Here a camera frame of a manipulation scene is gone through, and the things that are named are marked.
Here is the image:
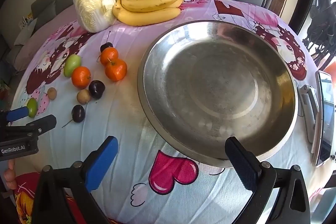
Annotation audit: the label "pink cartoon printed blanket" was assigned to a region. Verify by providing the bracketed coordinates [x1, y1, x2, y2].
[10, 0, 331, 224]

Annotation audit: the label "small orange tangerine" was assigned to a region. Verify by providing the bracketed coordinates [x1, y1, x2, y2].
[105, 59, 128, 82]

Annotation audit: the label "black metal rack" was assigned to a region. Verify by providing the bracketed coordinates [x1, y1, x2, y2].
[302, 0, 336, 69]

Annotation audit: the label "red patterned cloth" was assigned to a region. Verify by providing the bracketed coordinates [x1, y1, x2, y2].
[14, 173, 87, 224]

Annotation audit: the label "person's left hand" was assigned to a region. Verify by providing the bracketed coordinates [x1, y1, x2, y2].
[3, 160, 17, 190]

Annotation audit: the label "large orange tangerine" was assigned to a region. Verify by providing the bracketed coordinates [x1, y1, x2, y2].
[71, 66, 92, 89]

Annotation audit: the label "white phone stand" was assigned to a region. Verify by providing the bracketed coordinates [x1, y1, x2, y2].
[298, 84, 319, 143]

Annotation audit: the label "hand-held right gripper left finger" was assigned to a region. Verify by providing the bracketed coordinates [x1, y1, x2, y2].
[31, 135, 118, 224]

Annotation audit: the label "dark grapes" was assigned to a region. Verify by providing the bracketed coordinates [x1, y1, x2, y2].
[62, 105, 86, 128]

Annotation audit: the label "orange tangerine with stem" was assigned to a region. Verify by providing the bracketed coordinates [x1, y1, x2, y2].
[100, 47, 119, 66]

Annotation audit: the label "bunch of yellow bananas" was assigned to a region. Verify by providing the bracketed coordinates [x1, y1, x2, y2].
[112, 0, 193, 27]

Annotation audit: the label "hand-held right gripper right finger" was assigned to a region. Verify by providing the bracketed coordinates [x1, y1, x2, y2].
[225, 136, 311, 224]

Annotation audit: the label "dark cherry with curved stem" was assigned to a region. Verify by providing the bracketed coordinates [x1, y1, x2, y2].
[100, 31, 114, 53]

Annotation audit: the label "napa cabbage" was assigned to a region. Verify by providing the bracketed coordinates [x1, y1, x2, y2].
[72, 0, 118, 33]

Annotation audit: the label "stainless steel basin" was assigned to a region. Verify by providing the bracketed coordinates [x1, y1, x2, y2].
[137, 20, 299, 168]

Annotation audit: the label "small stack of books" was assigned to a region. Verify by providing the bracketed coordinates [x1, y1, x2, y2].
[20, 13, 33, 29]

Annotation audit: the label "green jujube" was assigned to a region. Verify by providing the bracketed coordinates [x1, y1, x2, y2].
[63, 54, 82, 78]
[26, 97, 39, 118]

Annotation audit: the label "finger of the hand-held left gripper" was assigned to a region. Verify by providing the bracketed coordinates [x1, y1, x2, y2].
[0, 114, 57, 139]
[0, 106, 29, 126]

